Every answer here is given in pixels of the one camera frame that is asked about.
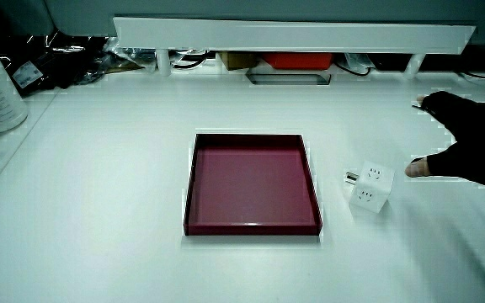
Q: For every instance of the person's right hand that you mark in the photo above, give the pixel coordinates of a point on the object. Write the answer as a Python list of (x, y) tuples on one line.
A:
[(478, 139)]

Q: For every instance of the white cube socket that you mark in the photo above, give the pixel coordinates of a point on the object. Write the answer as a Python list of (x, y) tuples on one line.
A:
[(371, 187)]

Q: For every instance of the orange box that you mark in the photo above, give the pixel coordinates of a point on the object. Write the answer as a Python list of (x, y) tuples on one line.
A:
[(298, 60)]

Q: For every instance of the white desk shelf riser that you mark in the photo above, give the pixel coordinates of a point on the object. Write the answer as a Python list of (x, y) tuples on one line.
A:
[(293, 35)]

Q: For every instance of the dark red square tray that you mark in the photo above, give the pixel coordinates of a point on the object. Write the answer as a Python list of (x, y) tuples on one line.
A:
[(251, 189)]

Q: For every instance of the brown cardboard box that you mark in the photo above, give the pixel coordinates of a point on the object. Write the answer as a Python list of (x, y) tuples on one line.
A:
[(237, 60)]

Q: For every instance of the clear plastic bag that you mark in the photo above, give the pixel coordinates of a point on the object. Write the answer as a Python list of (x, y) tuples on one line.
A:
[(131, 54)]

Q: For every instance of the black plastic bag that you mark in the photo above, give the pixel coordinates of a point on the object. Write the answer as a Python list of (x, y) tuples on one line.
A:
[(57, 59)]

